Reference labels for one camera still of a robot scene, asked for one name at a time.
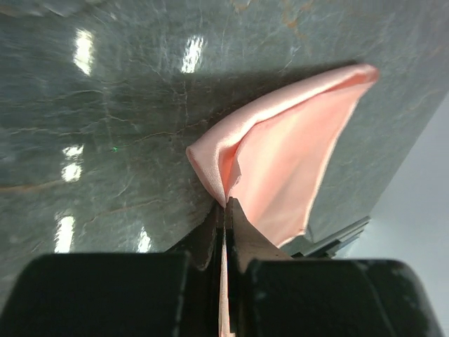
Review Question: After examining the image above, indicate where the light pink satin napkin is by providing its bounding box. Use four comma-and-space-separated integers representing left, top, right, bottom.
186, 64, 379, 336

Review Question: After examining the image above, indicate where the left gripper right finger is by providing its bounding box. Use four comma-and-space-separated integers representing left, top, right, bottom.
226, 197, 293, 274

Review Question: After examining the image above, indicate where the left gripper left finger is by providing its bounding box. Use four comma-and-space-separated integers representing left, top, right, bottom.
167, 204, 222, 270

